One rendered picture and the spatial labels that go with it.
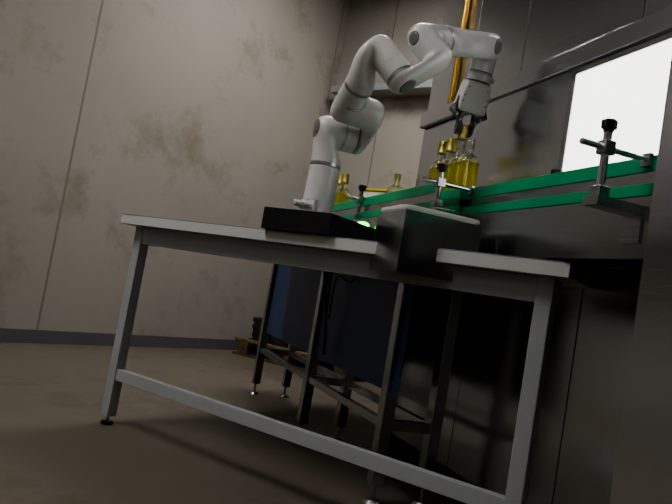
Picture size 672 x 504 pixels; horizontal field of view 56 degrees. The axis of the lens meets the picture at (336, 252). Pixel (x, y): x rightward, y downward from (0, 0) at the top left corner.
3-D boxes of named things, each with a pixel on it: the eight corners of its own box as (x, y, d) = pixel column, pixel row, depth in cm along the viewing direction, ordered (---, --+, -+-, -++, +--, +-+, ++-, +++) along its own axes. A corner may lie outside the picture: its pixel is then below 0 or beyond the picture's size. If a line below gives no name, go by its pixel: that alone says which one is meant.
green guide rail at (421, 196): (437, 209, 185) (442, 182, 185) (434, 208, 185) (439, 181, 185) (280, 230, 349) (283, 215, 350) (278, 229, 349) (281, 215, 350)
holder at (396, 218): (495, 259, 165) (500, 230, 165) (401, 240, 156) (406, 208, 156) (461, 259, 181) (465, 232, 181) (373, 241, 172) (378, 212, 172)
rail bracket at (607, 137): (646, 245, 122) (662, 131, 123) (576, 228, 116) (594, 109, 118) (627, 246, 126) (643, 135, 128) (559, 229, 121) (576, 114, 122)
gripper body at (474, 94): (486, 82, 208) (476, 117, 210) (459, 74, 204) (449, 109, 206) (498, 83, 201) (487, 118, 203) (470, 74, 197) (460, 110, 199)
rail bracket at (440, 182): (471, 214, 184) (477, 171, 184) (419, 202, 178) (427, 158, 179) (465, 214, 186) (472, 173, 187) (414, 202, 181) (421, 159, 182)
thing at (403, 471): (508, 596, 141) (555, 277, 146) (97, 422, 227) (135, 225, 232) (521, 585, 149) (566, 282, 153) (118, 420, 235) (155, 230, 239)
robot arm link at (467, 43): (427, 54, 188) (467, 57, 202) (463, 59, 179) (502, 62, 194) (431, 24, 185) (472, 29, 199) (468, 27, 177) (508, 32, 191)
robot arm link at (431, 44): (408, 61, 193) (435, 98, 188) (361, 59, 178) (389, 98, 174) (442, 18, 182) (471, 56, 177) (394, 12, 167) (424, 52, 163)
